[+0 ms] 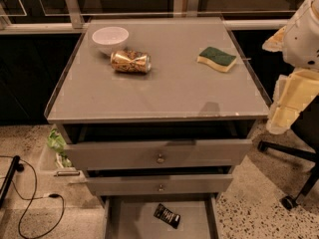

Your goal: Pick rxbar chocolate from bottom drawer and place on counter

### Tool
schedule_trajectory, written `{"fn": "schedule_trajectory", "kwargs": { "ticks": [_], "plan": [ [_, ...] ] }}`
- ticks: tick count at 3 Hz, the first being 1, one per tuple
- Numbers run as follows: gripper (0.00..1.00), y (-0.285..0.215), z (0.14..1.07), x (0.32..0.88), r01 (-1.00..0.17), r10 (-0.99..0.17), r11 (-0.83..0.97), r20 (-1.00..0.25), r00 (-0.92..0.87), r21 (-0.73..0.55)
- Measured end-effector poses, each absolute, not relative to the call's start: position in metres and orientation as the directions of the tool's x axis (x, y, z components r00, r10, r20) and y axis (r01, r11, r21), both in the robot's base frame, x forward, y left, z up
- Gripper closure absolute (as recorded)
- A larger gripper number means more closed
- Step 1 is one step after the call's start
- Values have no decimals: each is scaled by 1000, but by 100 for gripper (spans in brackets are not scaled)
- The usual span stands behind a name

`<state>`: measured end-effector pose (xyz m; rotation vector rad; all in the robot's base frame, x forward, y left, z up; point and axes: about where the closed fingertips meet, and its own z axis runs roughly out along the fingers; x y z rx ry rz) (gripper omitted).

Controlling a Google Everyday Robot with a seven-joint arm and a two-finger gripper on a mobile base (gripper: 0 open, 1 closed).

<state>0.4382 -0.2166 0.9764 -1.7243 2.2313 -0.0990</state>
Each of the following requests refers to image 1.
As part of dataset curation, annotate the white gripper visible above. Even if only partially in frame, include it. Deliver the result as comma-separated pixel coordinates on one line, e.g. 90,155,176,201
262,0,319,134

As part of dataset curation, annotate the black rxbar chocolate wrapper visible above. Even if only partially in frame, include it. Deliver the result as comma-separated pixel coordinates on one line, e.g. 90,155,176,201
154,203,180,229

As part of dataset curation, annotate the grey top drawer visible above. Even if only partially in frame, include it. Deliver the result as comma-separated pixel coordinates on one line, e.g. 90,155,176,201
65,139,252,170

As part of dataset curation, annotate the grey drawer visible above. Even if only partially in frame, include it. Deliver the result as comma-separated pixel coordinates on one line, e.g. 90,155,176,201
65,139,252,170
87,174,233,196
103,195,221,239

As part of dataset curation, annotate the grey drawer cabinet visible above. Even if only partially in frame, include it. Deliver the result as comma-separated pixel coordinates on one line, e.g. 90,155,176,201
44,16,275,239

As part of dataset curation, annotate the grey middle drawer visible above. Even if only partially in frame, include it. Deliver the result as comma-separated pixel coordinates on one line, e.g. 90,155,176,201
87,174,233,196

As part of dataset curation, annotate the grey bottom drawer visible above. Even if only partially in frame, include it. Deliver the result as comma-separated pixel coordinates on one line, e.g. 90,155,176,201
103,195,221,239

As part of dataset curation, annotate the black office chair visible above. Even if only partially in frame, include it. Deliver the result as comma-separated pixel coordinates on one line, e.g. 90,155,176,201
257,97,319,210

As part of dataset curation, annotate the green yellow sponge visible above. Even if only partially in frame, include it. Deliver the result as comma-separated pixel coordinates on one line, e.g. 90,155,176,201
197,47,236,73

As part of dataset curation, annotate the gold crushed soda can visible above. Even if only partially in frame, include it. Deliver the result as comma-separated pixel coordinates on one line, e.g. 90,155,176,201
111,50,151,74

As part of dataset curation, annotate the white ceramic bowl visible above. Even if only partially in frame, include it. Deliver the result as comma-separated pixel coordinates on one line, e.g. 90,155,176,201
92,27,129,56

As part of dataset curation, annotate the clear plastic bin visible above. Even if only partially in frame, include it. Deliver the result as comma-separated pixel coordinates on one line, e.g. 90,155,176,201
37,137,86,183

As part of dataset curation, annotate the black floor stand leg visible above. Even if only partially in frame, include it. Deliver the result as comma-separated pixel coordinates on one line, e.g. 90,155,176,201
0,155,20,208

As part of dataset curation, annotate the metal railing frame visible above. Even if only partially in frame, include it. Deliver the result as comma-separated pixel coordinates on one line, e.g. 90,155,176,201
0,0,305,35

